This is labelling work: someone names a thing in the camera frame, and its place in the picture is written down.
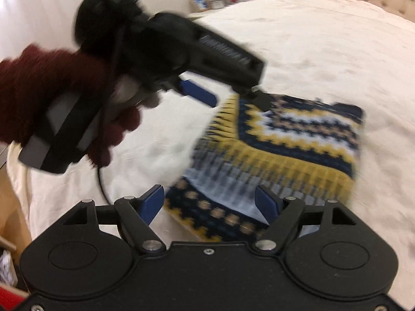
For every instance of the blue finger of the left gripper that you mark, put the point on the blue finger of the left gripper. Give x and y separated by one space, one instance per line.
256 96
188 88

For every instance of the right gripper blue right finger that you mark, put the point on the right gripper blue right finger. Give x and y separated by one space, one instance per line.
269 205

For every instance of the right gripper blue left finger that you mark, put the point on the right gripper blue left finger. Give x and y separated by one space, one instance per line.
150 203

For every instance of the patterned knit sweater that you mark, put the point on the patterned knit sweater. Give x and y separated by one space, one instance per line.
301 148

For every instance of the left hand in red glove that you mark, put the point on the left hand in red glove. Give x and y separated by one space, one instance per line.
54 103

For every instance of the cream bed cover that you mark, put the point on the cream bed cover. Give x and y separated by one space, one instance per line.
337 51

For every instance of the clutter at bedside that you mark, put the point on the clutter at bedside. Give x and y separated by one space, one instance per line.
8 274

